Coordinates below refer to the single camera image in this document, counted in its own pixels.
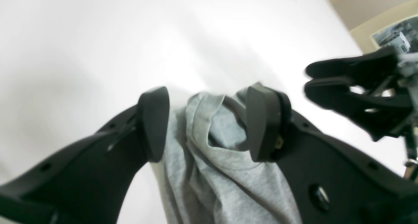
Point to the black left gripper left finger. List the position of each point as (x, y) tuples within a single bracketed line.
[(87, 181)]

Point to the grey T-shirt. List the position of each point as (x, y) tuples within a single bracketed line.
[(207, 176)]

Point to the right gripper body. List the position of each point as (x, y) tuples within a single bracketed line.
[(402, 87)]

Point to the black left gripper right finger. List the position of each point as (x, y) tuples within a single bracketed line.
[(331, 182)]

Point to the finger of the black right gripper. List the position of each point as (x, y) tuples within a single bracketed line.
[(368, 112), (367, 70)]

